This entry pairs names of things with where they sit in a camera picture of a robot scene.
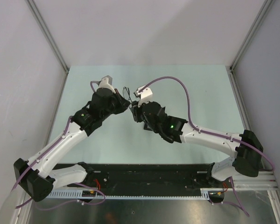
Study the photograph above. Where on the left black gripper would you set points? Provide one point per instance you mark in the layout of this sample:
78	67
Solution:
123	103

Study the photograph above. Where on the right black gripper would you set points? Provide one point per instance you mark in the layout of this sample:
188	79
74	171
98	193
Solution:
136	110

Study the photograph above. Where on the thin wire-frame glasses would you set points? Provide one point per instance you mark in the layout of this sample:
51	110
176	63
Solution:
127	96

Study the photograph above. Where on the black glasses case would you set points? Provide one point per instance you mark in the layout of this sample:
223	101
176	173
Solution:
151	127

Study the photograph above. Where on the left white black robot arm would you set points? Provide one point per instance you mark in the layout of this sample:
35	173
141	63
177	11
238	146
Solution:
37	176

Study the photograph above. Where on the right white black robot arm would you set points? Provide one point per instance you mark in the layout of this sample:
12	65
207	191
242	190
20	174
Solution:
243	150

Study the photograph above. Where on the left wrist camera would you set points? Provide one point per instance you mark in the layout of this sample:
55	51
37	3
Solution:
106	82

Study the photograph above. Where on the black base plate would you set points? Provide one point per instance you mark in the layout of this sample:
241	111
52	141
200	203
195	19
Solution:
152	179

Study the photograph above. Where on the slotted cable duct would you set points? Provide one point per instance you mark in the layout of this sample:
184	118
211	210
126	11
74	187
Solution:
88	194

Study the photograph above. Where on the left aluminium corner post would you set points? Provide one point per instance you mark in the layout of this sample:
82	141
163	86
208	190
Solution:
47	34

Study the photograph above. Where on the aluminium corner post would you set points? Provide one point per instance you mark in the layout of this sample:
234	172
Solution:
47	34
261	15

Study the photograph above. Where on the aluminium front rail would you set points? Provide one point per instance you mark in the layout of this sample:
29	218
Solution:
264	181

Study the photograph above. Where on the right aluminium corner post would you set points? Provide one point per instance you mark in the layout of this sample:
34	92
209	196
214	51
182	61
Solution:
261	15

